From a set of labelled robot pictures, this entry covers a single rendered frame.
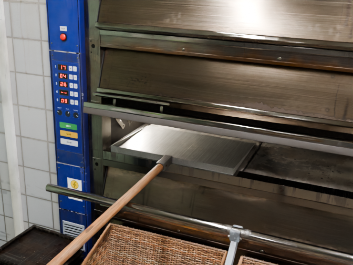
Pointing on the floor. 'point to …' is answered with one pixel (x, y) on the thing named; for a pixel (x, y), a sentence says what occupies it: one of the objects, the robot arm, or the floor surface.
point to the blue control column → (65, 19)
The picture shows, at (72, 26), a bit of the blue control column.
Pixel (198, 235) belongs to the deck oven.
